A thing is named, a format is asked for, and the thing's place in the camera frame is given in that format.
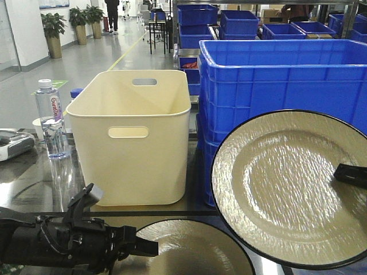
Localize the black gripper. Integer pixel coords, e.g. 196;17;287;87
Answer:
62;183;159;274

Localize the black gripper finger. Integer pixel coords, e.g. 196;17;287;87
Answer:
334;163;366;189

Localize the cream plate with black rim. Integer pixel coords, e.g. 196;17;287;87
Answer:
132;219;255;274

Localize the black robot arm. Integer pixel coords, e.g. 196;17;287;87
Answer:
1;183;158;274

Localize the cream plastic storage bin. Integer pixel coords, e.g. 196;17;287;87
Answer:
66;70;191;207

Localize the large blue crate bottom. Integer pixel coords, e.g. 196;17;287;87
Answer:
196;114;220;207

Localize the large blue crate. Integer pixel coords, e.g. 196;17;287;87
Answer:
196;114;220;207
199;39;366;143

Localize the large blue crate top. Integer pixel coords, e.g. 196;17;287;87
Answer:
199;39;366;143

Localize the white paper cup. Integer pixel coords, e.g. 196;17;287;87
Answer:
32;118;44;142

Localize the white grey handheld device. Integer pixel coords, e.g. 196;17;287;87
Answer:
1;129;35;161

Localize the blue cap bottle behind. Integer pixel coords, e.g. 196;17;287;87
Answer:
70;88;83;101

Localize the clear water bottle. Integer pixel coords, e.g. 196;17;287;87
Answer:
35;78;70;160

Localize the potted plant gold pot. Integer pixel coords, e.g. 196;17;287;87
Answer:
69;7;87;45
85;5;103;39
41;13;66;59

